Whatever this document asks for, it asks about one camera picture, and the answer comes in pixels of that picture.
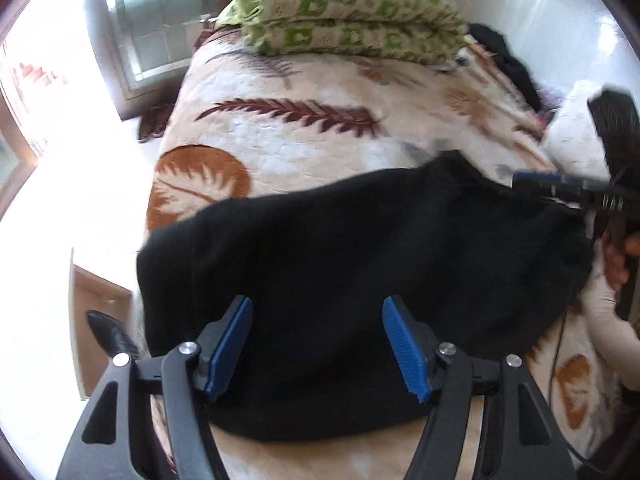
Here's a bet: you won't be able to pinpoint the red outdoor staircase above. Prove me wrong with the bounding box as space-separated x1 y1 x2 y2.
17 61 67 90

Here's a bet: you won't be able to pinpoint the wooden stained glass door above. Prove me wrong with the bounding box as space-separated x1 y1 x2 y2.
0 85 38 201
92 0 223 121

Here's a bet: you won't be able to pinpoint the cardboard box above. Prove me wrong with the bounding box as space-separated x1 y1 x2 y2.
70 247 133 401

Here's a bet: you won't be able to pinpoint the person's right forearm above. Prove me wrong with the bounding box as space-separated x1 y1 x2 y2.
584 274 640 392

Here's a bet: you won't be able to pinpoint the pile of black clothes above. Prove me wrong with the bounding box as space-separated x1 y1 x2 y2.
467 22 543 113

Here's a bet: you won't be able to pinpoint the black shoe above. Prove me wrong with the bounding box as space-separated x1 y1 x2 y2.
86 310 142 361

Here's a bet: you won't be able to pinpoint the white floral pillow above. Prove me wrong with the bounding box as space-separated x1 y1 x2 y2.
542 80 616 186

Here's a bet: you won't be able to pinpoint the leaf-patterned bed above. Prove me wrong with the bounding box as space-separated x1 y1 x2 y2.
132 25 631 480

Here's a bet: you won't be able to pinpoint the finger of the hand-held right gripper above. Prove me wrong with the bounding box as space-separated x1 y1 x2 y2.
512 170 608 211

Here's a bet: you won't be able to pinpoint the brown shoe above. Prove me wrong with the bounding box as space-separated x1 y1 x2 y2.
139 104 176 144

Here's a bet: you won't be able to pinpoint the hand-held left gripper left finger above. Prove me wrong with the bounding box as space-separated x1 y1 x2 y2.
56 296 254 480

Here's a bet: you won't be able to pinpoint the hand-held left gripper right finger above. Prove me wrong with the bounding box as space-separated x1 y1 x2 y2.
382 296 581 480

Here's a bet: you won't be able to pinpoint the person's right hand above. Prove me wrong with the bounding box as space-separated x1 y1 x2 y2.
601 229 640 292

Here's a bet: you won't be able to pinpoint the folded green patterned quilt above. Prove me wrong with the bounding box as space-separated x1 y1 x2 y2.
215 0 468 66

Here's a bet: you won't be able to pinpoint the black pants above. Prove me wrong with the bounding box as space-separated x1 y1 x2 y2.
136 150 596 442

